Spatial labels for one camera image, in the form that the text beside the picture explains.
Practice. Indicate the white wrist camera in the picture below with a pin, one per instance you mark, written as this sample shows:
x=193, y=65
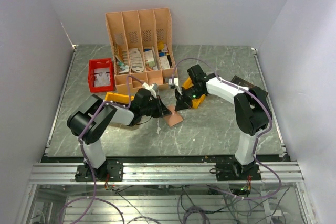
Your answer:
x=174, y=84
x=152, y=88

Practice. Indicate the white box in organizer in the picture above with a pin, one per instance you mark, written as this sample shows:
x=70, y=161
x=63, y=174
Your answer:
x=149, y=58

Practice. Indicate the peach plastic desk organizer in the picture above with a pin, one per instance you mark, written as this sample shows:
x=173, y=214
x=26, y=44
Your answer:
x=142, y=29

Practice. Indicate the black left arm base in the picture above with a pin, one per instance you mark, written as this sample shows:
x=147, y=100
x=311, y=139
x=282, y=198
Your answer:
x=110, y=171

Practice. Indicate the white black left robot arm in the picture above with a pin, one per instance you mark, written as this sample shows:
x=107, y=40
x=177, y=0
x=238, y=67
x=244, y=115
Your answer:
x=91, y=119

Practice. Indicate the yellow bin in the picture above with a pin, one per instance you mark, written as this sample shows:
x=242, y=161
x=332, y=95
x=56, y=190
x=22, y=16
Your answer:
x=197, y=99
x=118, y=98

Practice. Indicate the pink leather card holder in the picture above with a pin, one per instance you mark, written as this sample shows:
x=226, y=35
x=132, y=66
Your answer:
x=174, y=118

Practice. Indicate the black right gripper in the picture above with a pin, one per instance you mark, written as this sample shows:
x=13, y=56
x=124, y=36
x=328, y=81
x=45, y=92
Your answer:
x=182, y=103

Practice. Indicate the red plastic bin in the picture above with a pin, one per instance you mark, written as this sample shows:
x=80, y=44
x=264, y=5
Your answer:
x=100, y=63

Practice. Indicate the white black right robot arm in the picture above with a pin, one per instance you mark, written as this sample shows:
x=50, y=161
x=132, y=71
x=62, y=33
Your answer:
x=252, y=112

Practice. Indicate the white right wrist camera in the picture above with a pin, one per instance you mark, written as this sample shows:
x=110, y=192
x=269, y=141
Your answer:
x=174, y=84

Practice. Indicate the white oval perforated board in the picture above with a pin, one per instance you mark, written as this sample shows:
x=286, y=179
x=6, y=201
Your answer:
x=136, y=62

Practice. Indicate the cards in red bin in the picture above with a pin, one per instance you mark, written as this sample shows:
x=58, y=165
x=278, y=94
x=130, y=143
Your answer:
x=102, y=77

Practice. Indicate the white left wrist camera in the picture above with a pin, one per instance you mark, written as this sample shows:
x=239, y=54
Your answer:
x=152, y=88

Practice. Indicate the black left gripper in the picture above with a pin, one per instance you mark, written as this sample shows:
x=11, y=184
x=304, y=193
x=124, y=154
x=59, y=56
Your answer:
x=161, y=109

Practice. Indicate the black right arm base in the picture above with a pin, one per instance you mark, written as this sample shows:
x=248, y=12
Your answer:
x=235, y=171

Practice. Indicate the black book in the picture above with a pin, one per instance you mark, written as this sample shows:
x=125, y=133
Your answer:
x=243, y=83

